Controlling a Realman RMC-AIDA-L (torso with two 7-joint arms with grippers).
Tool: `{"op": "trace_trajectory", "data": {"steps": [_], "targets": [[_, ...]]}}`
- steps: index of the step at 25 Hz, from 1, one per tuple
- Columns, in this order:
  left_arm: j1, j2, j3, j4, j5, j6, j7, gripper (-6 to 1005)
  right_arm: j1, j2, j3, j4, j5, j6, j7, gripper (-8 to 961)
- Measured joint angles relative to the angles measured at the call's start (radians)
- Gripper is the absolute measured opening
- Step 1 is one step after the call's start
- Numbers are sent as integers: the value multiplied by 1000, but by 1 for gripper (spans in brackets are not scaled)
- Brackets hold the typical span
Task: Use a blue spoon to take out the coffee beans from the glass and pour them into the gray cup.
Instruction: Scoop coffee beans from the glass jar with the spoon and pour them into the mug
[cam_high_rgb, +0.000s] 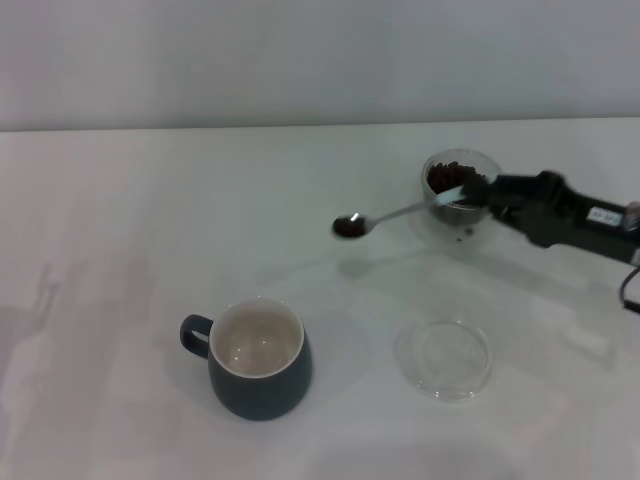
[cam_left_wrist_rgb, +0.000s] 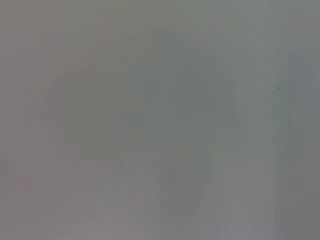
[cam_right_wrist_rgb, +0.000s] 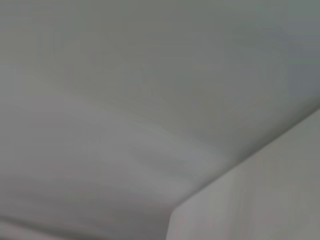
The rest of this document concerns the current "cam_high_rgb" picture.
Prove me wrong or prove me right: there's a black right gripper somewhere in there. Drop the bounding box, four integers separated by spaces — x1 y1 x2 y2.
452 170 640 264

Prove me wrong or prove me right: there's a pile of coffee beans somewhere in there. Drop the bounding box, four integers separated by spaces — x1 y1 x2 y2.
427 160 492 197

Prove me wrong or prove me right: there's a metal spoon with blue handle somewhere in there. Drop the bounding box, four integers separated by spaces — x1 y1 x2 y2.
332 184 469 240

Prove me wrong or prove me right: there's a dark grey ceramic mug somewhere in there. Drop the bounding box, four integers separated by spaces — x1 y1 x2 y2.
179 297 314 422

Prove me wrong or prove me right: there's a clear glass saucer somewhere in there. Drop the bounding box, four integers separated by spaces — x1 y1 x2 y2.
407 188 544 252

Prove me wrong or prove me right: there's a small clear glass dish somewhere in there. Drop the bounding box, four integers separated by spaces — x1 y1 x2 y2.
393 321 493 403

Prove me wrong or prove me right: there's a clear glass cup with handle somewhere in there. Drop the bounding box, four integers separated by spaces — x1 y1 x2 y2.
421 148 502 227

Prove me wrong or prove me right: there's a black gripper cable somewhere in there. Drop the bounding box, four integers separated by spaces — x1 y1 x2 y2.
619 267 640 315

